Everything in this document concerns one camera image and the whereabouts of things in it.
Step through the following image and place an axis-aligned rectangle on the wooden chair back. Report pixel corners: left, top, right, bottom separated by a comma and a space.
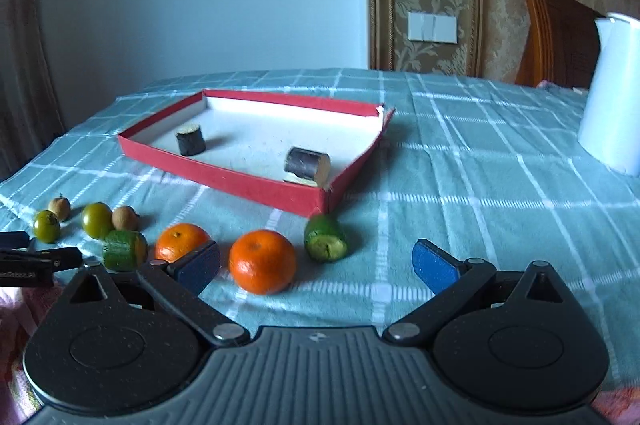
515, 0, 609, 90

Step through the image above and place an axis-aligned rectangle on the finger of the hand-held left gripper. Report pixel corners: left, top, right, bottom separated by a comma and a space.
0, 231, 30, 251
0, 247, 84, 276

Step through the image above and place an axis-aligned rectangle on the red cardboard tray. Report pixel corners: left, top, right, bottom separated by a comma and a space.
117, 89, 396, 219

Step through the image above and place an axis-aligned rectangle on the white wall switch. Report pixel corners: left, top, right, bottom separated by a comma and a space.
407, 11, 459, 44

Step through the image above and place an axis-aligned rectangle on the green tomato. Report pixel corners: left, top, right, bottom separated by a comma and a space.
81, 202, 114, 240
33, 210, 62, 242

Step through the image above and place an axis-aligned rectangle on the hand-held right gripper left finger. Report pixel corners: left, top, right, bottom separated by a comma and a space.
65, 240, 251, 348

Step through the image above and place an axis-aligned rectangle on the beige patterned curtain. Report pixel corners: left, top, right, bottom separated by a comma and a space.
0, 0, 67, 182

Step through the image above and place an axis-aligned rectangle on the white electric kettle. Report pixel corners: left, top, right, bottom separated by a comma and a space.
577, 12, 640, 177

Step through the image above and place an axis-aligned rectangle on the upright dark sugarcane piece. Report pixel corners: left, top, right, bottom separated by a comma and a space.
175, 124, 207, 156

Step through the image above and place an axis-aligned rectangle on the brown longan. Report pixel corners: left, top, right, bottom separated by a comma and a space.
111, 206, 140, 232
48, 194, 71, 222

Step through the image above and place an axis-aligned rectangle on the lying dark sugarcane piece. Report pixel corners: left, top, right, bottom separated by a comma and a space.
283, 147, 332, 189

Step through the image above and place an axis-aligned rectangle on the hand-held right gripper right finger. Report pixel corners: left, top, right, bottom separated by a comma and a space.
382, 239, 576, 346

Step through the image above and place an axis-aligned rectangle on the green cucumber piece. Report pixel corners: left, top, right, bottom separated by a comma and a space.
303, 214, 349, 263
102, 230, 149, 272

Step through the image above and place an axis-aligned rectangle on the crumpled pink cloth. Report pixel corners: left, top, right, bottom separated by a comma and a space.
535, 78, 589, 95

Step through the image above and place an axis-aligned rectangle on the pink towel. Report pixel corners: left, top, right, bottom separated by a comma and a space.
0, 287, 640, 425

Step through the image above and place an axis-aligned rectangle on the orange mandarin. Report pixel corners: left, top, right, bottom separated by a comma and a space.
228, 229, 298, 296
154, 223, 213, 264

